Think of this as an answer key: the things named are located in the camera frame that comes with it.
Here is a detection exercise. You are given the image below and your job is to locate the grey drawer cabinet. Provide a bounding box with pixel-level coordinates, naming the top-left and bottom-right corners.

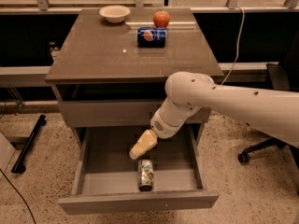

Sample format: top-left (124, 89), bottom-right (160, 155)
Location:
top-left (45, 7), bottom-right (225, 216)

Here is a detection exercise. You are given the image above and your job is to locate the grey top drawer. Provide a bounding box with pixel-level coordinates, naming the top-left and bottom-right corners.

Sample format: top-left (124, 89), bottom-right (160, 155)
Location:
top-left (57, 91), bottom-right (215, 129)

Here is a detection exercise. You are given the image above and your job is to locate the open grey middle drawer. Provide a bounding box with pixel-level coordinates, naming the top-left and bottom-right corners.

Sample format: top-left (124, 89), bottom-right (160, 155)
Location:
top-left (58, 125), bottom-right (219, 215)

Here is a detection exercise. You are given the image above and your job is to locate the black bar on floor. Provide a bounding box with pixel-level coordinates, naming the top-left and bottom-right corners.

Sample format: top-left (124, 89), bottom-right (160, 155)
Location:
top-left (11, 115), bottom-right (47, 174)

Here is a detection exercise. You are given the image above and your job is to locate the red apple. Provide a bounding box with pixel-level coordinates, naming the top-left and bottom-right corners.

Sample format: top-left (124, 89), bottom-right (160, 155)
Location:
top-left (153, 10), bottom-right (170, 28)

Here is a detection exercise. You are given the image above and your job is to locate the white bowl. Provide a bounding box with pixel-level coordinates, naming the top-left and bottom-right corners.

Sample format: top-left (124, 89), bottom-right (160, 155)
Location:
top-left (99, 6), bottom-right (130, 23)

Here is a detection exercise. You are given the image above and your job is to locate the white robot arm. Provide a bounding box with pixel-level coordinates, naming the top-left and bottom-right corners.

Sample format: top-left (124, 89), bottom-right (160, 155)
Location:
top-left (129, 72), bottom-right (299, 160)

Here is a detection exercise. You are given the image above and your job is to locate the white cable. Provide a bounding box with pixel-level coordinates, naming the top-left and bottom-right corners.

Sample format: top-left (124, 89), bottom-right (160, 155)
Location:
top-left (220, 6), bottom-right (246, 86)

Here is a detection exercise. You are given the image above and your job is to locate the blue pepsi can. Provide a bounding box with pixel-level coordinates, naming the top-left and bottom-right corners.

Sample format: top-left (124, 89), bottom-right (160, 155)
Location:
top-left (136, 27), bottom-right (167, 48)

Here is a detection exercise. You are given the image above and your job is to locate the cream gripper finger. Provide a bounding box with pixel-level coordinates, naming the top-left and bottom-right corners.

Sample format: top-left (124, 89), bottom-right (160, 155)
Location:
top-left (129, 130), bottom-right (158, 160)

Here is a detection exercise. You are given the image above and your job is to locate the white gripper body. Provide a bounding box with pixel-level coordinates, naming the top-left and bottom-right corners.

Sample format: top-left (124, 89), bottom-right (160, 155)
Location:
top-left (150, 98), bottom-right (200, 139)

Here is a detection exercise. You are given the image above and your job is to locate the black cable on floor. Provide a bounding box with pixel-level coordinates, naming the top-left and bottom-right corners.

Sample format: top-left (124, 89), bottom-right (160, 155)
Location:
top-left (0, 169), bottom-right (37, 224)

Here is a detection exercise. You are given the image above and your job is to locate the black office chair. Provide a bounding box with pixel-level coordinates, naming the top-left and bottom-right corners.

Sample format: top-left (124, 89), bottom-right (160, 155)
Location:
top-left (238, 33), bottom-right (299, 166)

